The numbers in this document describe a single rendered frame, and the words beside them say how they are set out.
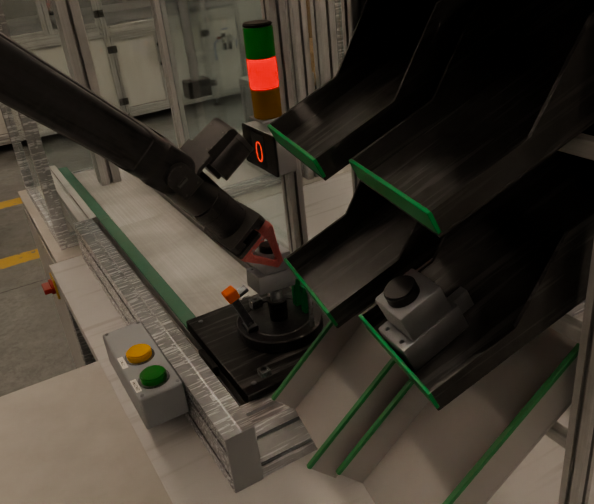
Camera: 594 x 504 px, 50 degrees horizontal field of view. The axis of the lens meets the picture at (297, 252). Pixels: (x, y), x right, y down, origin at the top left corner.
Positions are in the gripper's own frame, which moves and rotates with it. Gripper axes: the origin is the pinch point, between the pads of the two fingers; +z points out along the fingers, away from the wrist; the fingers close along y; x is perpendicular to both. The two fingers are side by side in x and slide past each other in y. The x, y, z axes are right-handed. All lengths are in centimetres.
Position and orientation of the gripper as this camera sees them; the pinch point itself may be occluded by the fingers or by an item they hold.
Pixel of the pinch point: (269, 256)
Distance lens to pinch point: 97.1
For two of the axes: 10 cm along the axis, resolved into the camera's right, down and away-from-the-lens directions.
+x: -6.2, 7.8, -0.9
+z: 6.0, 5.4, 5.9
